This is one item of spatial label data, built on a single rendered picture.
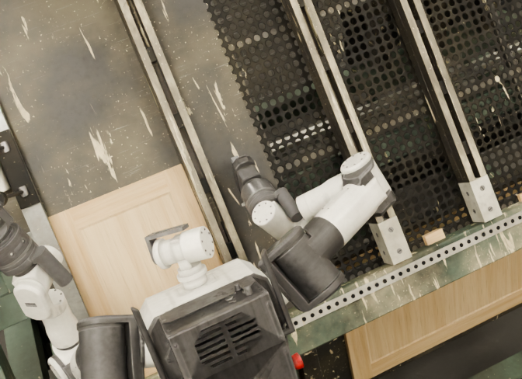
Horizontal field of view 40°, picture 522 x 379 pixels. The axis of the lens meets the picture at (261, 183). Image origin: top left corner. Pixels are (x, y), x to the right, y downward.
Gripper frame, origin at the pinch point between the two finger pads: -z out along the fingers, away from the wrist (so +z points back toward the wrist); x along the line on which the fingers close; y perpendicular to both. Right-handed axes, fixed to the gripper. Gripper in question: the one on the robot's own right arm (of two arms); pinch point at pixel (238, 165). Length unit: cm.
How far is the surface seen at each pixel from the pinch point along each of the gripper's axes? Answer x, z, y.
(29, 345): -52, -12, 74
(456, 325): -94, 24, -61
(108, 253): -8.8, 3.1, 40.4
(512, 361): -103, 42, -73
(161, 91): 19.5, -16.5, 11.9
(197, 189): 0.0, 2.3, 12.9
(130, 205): -1.8, -3.2, 30.3
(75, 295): -12, 9, 52
